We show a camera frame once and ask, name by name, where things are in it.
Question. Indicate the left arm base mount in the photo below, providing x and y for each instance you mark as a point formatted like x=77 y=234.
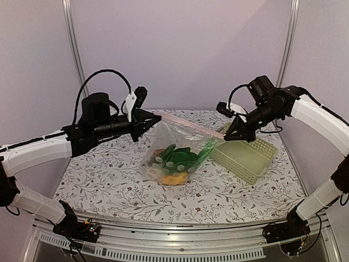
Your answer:
x=71 y=228

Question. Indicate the aluminium corner post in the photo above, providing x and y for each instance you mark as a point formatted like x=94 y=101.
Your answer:
x=291 y=30
x=72 y=39

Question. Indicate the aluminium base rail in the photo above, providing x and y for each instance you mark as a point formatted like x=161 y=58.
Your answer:
x=131 y=240

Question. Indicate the brown potato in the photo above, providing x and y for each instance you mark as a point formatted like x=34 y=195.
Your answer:
x=158 y=151

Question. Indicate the orange yellow mango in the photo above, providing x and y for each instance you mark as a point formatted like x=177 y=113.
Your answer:
x=174 y=180

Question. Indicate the green white bok choy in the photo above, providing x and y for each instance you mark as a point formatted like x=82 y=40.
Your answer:
x=174 y=159

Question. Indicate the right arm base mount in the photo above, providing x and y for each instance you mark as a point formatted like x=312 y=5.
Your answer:
x=294 y=230

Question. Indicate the clear zip top bag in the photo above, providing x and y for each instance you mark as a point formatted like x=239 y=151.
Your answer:
x=175 y=130

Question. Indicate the green cucumber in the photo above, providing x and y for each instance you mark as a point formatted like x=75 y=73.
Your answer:
x=203 y=154

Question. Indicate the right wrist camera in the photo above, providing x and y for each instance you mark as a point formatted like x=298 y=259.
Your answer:
x=231 y=110

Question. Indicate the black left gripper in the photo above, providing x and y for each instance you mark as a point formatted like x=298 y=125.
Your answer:
x=139 y=115

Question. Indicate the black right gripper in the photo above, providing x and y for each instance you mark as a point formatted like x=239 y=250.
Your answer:
x=244 y=133

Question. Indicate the floral patterned table mat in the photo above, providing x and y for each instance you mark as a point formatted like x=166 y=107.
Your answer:
x=107 y=182

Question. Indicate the right aluminium corner post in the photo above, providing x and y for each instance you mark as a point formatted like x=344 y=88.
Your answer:
x=291 y=30

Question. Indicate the left aluminium corner post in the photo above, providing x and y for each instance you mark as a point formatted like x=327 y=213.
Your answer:
x=72 y=39

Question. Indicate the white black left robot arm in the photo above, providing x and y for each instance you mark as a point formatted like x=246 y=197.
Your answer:
x=15 y=158

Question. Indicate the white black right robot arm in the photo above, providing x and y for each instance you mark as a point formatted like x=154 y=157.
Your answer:
x=306 y=109

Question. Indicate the beige perforated plastic basket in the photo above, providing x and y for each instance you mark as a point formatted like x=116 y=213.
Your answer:
x=246 y=160

